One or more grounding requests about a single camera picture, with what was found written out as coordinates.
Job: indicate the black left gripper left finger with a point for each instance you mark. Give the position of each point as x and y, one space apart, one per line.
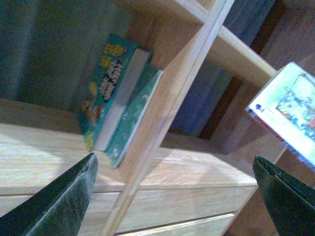
78 181

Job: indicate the white illustrated paperback book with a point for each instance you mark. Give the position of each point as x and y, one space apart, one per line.
286 107

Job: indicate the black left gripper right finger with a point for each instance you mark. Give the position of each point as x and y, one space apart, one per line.
289 201

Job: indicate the lower right wooden drawer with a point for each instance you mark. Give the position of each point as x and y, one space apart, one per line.
210 226

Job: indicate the light wooden bookshelf unit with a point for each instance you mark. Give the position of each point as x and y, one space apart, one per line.
38 144

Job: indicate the wooden drawer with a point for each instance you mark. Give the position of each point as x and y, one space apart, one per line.
210 226
68 217
161 207

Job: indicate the thin green cover book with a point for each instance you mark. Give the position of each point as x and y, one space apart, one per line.
133 115

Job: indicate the teal cartoon cover book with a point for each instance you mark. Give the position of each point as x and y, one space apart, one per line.
114 80

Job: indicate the upper left wooden drawer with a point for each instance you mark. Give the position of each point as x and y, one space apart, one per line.
68 217

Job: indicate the upper right wooden drawer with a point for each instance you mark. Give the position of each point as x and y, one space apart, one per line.
161 207

